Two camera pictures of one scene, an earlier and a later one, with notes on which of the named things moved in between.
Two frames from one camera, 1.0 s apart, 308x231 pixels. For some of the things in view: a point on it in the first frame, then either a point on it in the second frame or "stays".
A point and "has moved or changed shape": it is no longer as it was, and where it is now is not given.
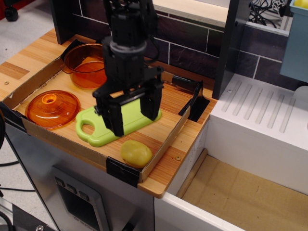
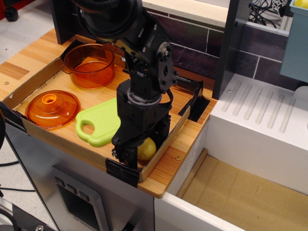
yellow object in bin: [302, 3] stays
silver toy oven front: [78, 194] stays
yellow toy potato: [135, 154] has moved or changed shape
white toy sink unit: [249, 170] stays
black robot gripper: [127, 75] → [140, 114]
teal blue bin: [294, 63] stays
